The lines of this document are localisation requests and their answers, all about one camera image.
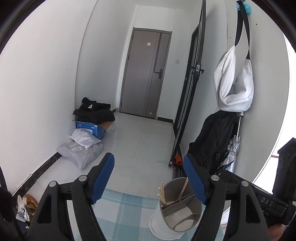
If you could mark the grey door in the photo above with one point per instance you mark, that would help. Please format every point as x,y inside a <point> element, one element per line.
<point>144,72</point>

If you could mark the brown suede shoes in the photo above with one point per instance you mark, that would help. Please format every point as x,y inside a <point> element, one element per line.
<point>31,205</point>

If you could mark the white plastic mailer bag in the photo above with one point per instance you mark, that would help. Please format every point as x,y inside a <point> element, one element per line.
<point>84,138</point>

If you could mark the white utensil holder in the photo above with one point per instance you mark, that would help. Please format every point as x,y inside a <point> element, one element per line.
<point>171,221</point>

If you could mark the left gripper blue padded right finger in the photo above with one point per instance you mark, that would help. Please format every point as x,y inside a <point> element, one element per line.
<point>246,220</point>

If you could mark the teal plaid placemat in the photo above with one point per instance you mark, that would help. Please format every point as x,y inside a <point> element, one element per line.
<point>125,217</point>

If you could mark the silver folded umbrella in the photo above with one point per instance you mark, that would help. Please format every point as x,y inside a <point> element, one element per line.
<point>232,149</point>

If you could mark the white hanging bag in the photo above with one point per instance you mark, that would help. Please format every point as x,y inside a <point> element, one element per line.
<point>234,92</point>

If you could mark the black sliding door frame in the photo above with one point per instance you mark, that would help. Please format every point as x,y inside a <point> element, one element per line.
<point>193,72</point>

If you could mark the black clothing pile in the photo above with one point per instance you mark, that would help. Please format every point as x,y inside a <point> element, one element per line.
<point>94,112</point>

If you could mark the bamboo chopstick in holder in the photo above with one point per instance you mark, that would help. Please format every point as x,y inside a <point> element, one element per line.
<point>183,188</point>

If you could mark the bamboo chopstick long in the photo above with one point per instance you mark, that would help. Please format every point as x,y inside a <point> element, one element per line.
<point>161,190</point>

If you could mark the grey plastic mailer bag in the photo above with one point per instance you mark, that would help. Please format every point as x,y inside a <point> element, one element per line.
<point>79,155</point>

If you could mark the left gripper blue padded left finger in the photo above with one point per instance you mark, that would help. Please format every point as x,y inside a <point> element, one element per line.
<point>51,220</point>

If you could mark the brown cardboard box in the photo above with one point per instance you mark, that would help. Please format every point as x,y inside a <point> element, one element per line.
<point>108,126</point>

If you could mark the orange black tool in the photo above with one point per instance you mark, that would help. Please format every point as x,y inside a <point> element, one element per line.
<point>177,162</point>

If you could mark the blue cardboard box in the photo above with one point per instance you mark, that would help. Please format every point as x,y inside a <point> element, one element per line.
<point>95,130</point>

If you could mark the black jacket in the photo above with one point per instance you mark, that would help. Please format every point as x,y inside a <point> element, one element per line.
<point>210,147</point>

